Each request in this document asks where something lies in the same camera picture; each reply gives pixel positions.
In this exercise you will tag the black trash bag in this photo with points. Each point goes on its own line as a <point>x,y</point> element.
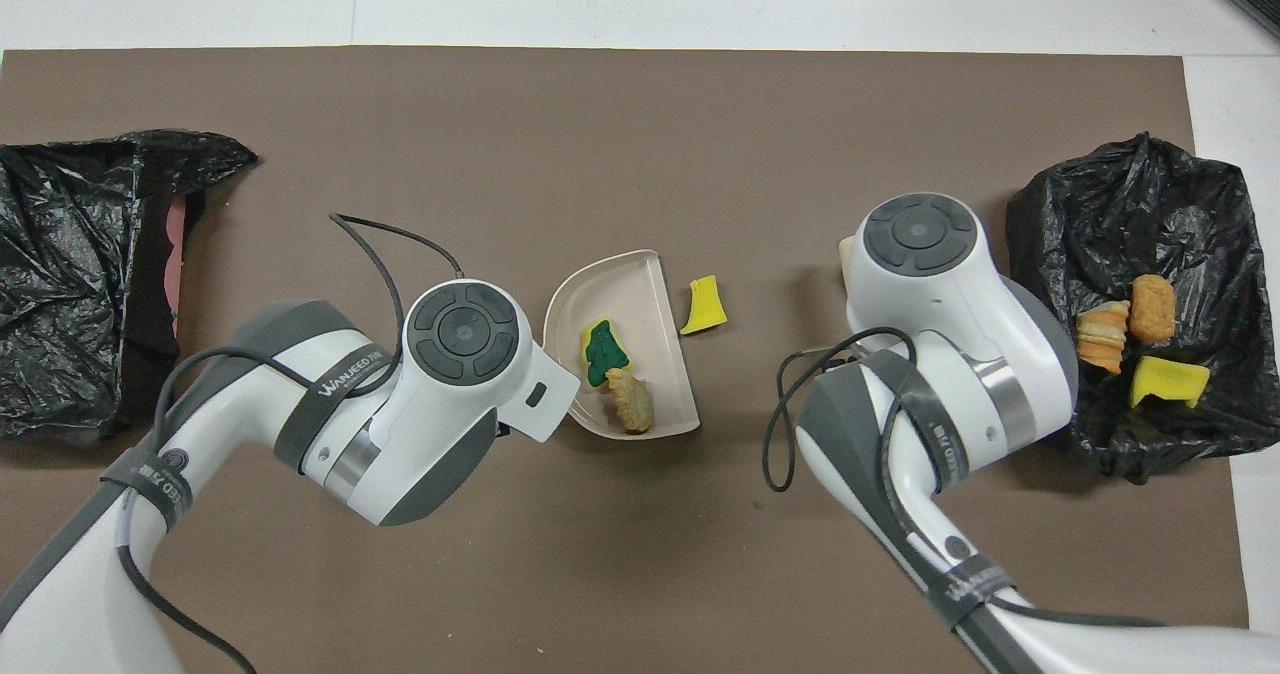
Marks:
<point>1180,214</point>
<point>70,254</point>

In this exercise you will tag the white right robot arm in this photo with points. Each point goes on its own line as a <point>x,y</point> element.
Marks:
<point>950,284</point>

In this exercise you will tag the pink bin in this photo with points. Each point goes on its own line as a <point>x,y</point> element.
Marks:
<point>175,254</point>

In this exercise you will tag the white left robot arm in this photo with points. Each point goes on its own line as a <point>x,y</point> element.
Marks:
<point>340,404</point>

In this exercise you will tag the beige plastic dustpan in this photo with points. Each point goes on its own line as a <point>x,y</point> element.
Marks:
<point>640,294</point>

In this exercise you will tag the yellow sponge piece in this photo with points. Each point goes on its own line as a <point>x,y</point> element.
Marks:
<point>704,306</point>
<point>605,354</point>

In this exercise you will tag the striped toy croissant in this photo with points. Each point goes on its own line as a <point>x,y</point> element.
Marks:
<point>1103,339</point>

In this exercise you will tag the pale foam piece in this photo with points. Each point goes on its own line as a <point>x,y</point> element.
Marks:
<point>632,401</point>

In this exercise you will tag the brown toy bread roll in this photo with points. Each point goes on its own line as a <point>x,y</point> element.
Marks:
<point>1153,309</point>

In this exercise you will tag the large wavy yellow sponge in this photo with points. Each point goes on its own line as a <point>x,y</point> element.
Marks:
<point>1165,382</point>

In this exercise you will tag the brown table mat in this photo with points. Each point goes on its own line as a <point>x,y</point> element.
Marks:
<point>500,154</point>

